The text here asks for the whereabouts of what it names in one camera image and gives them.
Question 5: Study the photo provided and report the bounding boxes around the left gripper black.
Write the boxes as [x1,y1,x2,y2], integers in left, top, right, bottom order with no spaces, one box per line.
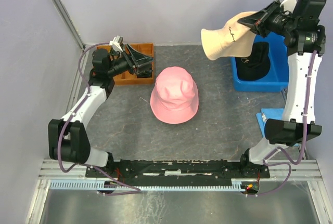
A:
[107,44,155,77]

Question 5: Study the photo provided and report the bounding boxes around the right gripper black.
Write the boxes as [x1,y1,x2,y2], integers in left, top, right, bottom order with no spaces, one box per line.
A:
[237,0,297,39]

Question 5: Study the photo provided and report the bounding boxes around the beige hat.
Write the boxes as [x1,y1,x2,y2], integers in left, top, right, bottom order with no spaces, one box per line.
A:
[201,11,255,61]

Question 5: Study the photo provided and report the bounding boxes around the black cap with logo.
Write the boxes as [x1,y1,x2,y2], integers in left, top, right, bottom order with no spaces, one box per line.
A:
[235,42,271,81]

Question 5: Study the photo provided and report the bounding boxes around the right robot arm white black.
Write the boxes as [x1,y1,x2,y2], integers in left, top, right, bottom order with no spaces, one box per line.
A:
[238,0,326,178]

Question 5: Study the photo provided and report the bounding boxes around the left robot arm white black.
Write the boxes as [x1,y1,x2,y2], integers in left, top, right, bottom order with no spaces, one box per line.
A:
[48,41,155,177]

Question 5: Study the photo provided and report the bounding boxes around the orange compartment tray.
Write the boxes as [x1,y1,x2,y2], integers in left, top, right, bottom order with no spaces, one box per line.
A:
[96,43,155,86]

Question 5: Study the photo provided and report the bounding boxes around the blue plastic bin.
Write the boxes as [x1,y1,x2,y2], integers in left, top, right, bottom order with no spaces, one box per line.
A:
[230,32,289,93]

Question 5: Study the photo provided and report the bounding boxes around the blue cloth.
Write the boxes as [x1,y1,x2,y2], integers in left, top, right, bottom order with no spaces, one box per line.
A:
[256,108,299,147]

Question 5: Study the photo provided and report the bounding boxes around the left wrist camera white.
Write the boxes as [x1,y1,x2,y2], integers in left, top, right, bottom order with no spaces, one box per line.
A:
[109,35,123,53]

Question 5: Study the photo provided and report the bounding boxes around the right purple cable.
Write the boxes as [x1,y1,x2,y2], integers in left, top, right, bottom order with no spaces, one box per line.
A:
[244,0,325,197]

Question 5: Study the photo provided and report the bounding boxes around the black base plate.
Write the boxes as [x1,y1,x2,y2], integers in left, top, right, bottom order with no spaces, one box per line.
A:
[102,160,270,186]

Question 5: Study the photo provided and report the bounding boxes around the light blue cable duct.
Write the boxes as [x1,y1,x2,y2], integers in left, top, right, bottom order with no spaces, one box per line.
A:
[49,179,245,192]

